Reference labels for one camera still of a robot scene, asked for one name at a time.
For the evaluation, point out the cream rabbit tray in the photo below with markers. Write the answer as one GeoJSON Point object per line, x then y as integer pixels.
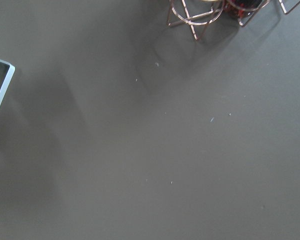
{"type": "Point", "coordinates": [0, 85]}

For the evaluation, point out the dark tea bottle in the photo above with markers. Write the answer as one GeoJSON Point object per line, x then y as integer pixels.
{"type": "Point", "coordinates": [241, 8]}

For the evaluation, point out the copper wire bottle rack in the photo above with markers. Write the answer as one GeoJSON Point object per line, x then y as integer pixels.
{"type": "Point", "coordinates": [178, 14]}

